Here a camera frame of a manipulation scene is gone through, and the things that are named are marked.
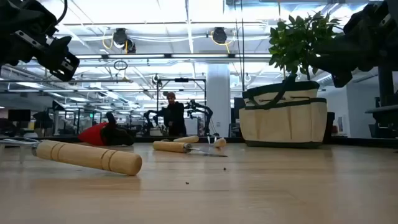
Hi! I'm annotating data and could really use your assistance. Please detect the straight-tine hand fork wooden handle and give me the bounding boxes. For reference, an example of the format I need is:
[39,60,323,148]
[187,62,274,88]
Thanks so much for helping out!
[206,135,228,149]

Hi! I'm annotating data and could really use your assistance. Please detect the beige canvas gardening bag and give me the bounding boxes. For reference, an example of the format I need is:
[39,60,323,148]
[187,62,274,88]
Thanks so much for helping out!
[238,73,328,149]

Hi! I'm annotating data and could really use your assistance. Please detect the green potted plant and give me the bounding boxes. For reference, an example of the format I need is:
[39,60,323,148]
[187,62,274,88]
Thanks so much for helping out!
[267,11,343,82]

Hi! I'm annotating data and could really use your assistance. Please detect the person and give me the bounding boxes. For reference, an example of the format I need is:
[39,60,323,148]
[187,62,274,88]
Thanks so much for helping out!
[162,91,188,137]

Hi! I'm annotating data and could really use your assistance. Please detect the dark background monitor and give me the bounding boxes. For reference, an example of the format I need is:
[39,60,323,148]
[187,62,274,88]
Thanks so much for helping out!
[7,109,32,123]

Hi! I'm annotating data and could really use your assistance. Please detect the black background rig frame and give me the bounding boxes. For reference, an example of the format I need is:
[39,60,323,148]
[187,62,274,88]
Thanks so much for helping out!
[155,77,208,136]

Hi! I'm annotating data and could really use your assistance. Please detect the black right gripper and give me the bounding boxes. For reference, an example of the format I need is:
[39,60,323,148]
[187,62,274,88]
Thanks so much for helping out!
[312,30,379,88]

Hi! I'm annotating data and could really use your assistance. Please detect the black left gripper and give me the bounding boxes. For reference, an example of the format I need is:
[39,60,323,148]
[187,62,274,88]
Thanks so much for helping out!
[14,29,80,83]

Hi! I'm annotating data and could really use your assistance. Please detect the black hanging cables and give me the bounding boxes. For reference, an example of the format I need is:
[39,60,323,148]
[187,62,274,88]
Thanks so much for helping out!
[233,0,246,91]

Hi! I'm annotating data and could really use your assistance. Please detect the steel trowel wooden handle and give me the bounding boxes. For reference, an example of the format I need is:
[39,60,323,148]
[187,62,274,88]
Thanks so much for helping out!
[152,140,229,158]

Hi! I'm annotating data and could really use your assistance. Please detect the black aluminium table frame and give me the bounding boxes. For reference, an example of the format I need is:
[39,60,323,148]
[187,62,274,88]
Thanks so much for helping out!
[0,134,398,149]

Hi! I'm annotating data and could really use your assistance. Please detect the grey side desk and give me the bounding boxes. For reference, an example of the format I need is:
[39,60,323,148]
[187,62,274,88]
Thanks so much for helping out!
[364,104,398,139]

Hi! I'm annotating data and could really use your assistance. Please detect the red and black gardening glove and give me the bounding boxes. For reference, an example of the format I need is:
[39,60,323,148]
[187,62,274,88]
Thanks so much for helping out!
[77,111,136,147]

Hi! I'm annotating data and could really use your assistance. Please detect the black hanging cable reel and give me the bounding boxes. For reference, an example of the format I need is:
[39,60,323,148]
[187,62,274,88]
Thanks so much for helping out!
[111,27,137,55]
[211,26,228,45]

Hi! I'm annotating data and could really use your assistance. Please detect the bent-tine hand rake wooden handle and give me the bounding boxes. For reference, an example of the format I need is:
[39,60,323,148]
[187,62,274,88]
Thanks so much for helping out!
[0,136,143,177]

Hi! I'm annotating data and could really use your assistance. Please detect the white building pillar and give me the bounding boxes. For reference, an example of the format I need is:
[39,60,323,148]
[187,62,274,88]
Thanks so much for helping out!
[206,63,232,138]

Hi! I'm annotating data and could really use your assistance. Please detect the black hanging cable ring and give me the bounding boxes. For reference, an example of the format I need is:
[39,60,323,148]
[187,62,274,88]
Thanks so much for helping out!
[113,59,129,72]

